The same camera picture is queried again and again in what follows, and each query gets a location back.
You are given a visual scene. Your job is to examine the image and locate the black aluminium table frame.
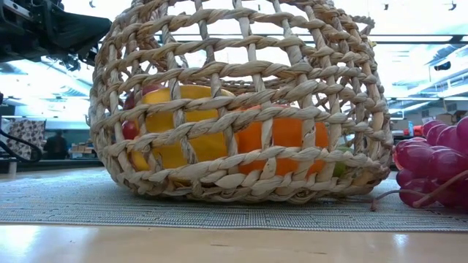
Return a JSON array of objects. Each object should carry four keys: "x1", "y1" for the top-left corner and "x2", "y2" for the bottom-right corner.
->
[{"x1": 0, "y1": 159, "x2": 104, "y2": 173}]

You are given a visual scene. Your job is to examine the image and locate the purple grape bunch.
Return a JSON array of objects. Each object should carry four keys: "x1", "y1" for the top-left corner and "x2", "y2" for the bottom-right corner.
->
[{"x1": 371, "y1": 116, "x2": 468, "y2": 212}]

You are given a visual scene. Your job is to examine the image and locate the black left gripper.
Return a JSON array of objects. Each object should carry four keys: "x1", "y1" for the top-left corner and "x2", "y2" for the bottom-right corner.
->
[{"x1": 0, "y1": 0, "x2": 113, "y2": 64}]

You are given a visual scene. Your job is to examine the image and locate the dark red apple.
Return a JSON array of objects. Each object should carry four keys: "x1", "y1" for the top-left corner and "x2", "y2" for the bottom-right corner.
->
[{"x1": 121, "y1": 84, "x2": 164, "y2": 141}]

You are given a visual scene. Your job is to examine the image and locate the grey woven placemat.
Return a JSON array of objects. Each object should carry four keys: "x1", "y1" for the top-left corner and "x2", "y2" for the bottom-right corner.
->
[{"x1": 0, "y1": 170, "x2": 468, "y2": 233}]

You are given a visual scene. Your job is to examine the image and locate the green cucumber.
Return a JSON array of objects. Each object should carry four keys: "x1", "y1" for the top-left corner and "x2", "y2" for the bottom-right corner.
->
[{"x1": 331, "y1": 145, "x2": 355, "y2": 179}]

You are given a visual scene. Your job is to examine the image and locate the woven rope basket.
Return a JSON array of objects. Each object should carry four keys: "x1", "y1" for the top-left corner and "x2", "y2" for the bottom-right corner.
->
[{"x1": 88, "y1": 0, "x2": 394, "y2": 205}]

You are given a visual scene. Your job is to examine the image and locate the orange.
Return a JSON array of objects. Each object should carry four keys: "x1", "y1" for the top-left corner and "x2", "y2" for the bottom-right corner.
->
[{"x1": 235, "y1": 104, "x2": 330, "y2": 176}]

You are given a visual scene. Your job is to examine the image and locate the person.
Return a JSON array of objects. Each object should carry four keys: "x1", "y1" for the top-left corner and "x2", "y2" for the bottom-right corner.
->
[{"x1": 43, "y1": 130, "x2": 69, "y2": 161}]

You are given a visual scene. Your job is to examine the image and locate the black looped cable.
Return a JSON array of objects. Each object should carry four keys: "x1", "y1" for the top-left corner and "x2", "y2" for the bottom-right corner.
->
[{"x1": 0, "y1": 93, "x2": 43, "y2": 164}]

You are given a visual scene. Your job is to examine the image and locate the patterned fabric panel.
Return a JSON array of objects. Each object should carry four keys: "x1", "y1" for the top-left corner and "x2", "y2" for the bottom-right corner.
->
[{"x1": 7, "y1": 119, "x2": 46, "y2": 160}]

